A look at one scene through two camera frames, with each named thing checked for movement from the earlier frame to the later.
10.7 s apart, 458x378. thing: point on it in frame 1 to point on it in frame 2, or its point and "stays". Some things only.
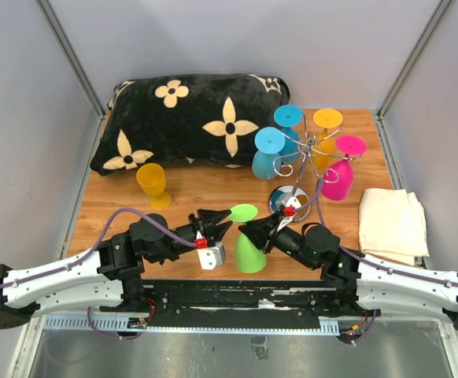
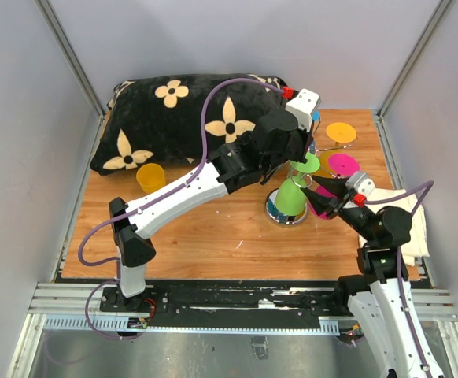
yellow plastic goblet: (152, 179) stays
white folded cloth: (392, 225) stays
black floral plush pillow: (200, 118) stays
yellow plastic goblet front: (326, 118) to (337, 132)
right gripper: (258, 230) to (321, 201)
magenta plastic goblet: (337, 180) to (339, 164)
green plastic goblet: (249, 257) to (289, 199)
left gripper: (211, 217) to (308, 138)
